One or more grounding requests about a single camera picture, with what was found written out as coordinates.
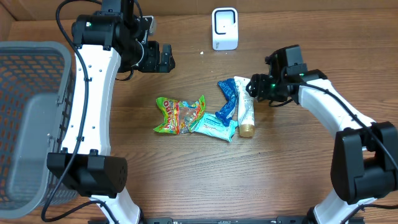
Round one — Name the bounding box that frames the white tube gold cap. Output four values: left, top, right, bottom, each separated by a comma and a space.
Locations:
234, 76, 255, 138

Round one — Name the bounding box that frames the blue snack wrapper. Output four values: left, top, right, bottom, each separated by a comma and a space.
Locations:
215, 78, 238, 126

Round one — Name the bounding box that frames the colourful gummy candy bag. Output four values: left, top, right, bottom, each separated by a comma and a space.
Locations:
154, 95, 206, 134

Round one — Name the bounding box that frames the teal wet wipes pack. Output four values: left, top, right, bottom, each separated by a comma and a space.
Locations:
193, 113, 238, 142

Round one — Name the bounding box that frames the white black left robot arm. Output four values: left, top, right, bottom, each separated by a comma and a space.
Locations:
47, 1, 175, 223

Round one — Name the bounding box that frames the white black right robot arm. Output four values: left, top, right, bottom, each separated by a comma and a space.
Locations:
245, 45, 397, 224

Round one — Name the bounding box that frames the white barcode scanner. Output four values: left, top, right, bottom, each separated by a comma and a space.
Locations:
211, 7, 239, 51

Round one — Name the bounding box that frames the grey plastic mesh basket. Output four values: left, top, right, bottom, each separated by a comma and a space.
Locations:
1, 41, 77, 219

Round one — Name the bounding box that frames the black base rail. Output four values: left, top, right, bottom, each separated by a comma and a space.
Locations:
88, 207, 364, 224

